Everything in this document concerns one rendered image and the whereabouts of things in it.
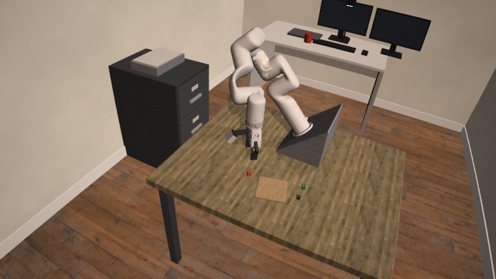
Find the tan square mat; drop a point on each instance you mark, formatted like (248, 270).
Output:
(272, 189)

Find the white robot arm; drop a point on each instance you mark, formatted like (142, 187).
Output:
(246, 54)

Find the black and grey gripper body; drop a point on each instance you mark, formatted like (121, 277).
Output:
(253, 135)

